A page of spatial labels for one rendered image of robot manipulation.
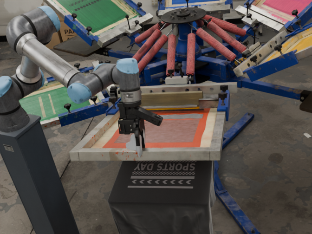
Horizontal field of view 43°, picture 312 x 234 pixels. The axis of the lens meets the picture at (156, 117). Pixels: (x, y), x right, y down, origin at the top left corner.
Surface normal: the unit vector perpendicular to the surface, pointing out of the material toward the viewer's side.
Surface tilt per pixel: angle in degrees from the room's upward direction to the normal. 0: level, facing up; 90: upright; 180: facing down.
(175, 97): 75
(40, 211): 90
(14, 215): 0
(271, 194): 0
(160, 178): 0
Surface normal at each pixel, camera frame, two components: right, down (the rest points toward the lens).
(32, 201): -0.45, 0.53
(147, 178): -0.15, -0.84
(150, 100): -0.22, 0.31
